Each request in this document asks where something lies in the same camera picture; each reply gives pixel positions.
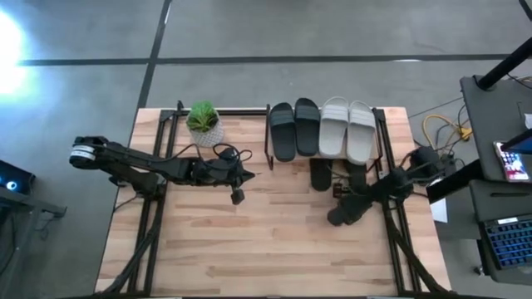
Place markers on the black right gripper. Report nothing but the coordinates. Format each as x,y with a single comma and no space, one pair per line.
353,193

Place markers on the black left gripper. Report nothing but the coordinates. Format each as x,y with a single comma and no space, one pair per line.
212,172

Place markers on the black rubber slide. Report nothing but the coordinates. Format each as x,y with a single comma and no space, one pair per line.
356,176
307,128
282,133
320,174

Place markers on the wooden shelf with black frame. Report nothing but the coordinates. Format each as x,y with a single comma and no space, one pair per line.
267,137

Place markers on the grey rubber slide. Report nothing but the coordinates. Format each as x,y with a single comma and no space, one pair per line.
361,135
333,130

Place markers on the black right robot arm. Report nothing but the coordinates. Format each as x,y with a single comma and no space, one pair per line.
386,189

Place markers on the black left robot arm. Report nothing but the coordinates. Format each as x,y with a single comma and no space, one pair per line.
124,155

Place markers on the green plant in white pot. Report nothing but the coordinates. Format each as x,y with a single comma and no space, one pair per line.
205,133

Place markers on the white paper sheet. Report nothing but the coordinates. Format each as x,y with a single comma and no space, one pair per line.
440,212

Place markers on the black slanted bar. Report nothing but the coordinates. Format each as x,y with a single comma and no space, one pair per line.
457,180

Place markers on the grey side desk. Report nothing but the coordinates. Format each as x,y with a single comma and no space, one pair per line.
486,124

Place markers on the smartphone with lit screen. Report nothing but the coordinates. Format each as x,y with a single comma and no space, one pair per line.
513,164

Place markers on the laptop with backlit keyboard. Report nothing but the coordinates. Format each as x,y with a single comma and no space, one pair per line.
511,243

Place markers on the dark blue tablet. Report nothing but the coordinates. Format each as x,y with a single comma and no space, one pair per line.
524,145

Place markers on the thick black pole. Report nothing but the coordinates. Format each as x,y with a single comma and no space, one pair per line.
503,66

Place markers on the grey metal stand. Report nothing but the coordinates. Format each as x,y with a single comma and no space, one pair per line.
25,201

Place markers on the black device with blue light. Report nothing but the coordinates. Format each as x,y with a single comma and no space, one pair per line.
18,176

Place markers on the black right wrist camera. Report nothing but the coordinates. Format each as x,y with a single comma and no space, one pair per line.
337,190

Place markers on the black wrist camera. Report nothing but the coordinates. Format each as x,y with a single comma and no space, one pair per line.
237,196
337,190

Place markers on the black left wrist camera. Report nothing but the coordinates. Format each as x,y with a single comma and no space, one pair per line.
237,196

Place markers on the black metal rig frame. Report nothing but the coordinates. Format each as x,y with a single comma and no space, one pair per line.
241,111

